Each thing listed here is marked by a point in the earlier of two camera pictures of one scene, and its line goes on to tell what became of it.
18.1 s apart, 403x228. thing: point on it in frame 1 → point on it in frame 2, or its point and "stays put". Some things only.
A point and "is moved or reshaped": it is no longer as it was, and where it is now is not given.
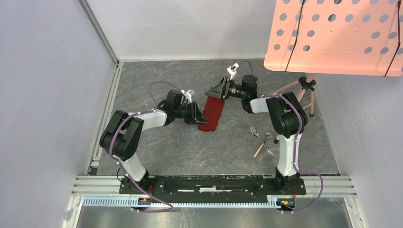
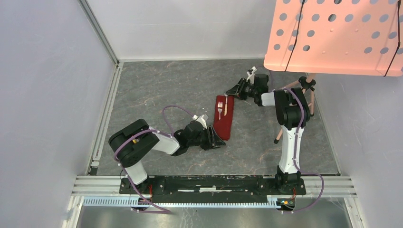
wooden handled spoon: [269, 134] → [226, 105]
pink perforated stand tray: [361, 37] stays put
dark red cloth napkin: [212, 110] is moved or reshaped
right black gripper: [221, 90] → [237, 90]
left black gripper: [196, 116] → [214, 141]
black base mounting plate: [211, 189] stays put
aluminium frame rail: [97, 27] stays put
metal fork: [254, 132] → [220, 108]
